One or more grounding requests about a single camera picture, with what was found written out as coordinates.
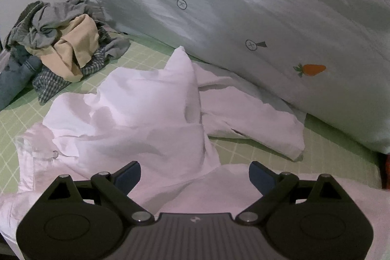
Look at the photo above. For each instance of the blue jeans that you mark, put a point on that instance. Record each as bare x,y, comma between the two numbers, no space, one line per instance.
15,77

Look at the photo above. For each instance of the grey garment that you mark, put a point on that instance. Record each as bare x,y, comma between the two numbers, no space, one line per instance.
45,19

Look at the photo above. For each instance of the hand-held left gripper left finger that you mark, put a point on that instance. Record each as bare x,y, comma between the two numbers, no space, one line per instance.
129,175

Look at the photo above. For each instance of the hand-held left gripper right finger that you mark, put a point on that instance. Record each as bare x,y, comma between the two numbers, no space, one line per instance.
261,176

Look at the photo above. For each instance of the beige garment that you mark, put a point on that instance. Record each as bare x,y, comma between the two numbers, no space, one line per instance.
82,34

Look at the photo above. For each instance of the dark plaid shirt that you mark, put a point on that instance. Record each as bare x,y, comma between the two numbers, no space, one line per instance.
48,84

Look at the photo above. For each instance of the white shirt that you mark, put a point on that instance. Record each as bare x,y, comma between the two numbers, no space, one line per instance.
137,101

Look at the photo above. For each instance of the light blue carrot print blanket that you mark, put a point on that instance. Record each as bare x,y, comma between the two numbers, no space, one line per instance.
274,4

